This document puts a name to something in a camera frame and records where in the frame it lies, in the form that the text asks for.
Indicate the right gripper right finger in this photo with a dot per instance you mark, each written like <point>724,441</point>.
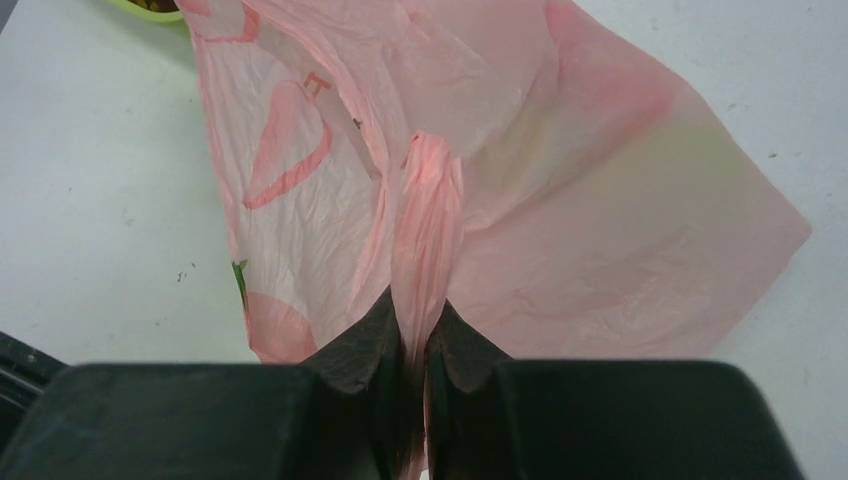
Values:
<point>491,416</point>

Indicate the green plastic tray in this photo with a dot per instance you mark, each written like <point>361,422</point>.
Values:
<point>154,11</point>

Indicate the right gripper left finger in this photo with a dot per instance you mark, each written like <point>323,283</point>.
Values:
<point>331,416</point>

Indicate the pink plastic bag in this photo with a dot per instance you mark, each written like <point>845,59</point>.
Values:
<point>570,196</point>

